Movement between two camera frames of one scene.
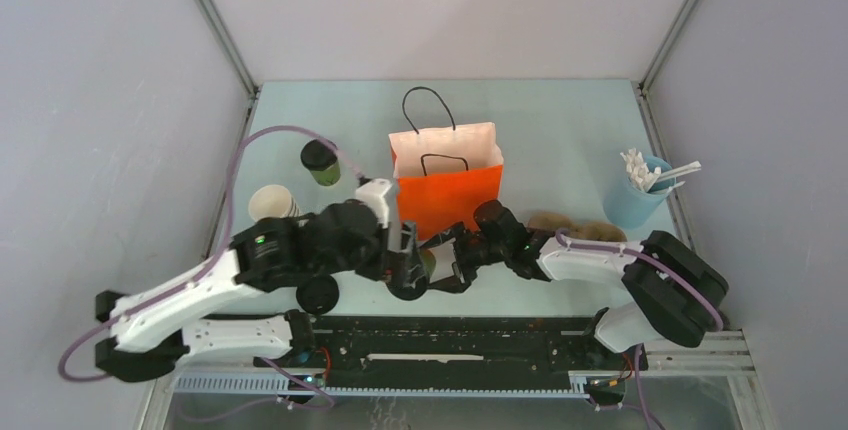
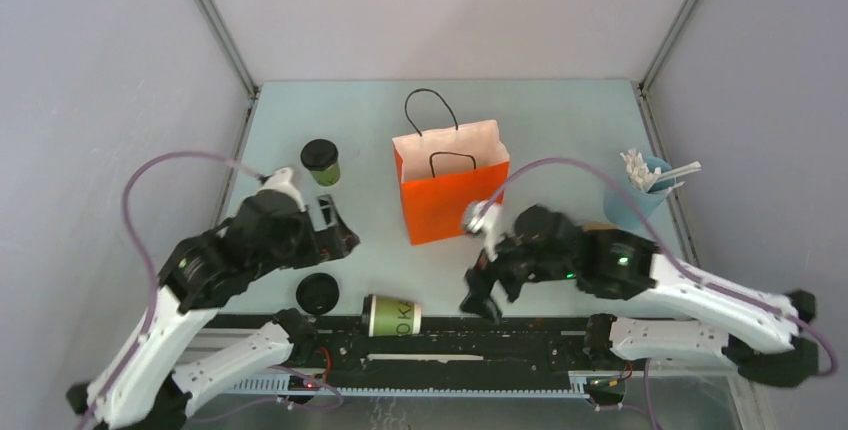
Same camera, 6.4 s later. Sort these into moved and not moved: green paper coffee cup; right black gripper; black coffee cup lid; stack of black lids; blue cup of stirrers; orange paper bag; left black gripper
Moved: right black gripper; left black gripper
Not moved: blue cup of stirrers; black coffee cup lid; green paper coffee cup; stack of black lids; orange paper bag
